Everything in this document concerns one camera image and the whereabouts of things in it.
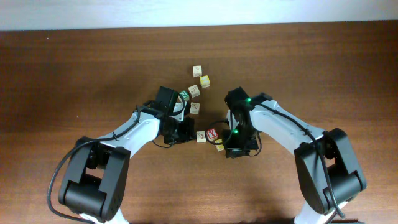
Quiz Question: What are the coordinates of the red Y wooden block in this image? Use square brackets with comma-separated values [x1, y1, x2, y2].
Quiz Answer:
[206, 128, 218, 141]
[196, 131, 206, 143]

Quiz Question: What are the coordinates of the green N wooden block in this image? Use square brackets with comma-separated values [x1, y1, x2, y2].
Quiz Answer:
[178, 90, 190, 101]

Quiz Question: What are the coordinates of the yellow bordered wooden block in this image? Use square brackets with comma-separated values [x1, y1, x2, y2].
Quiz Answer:
[200, 75, 210, 88]

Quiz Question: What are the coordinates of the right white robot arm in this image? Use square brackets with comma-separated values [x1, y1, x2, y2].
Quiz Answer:
[224, 88, 367, 223]

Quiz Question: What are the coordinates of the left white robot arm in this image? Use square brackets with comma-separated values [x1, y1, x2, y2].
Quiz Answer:
[58, 106, 195, 223]

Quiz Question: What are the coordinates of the wooden block with drawing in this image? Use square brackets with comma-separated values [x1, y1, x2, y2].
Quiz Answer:
[188, 85, 200, 98]

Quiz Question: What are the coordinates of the wooden block centre drawing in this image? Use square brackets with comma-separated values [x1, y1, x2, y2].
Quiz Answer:
[190, 102, 200, 114]

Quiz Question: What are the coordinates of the plain top wooden block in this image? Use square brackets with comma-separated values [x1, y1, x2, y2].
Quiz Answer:
[192, 65, 203, 77]

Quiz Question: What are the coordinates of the soccer ball wooden block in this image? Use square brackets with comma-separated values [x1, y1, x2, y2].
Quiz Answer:
[215, 139, 224, 152]

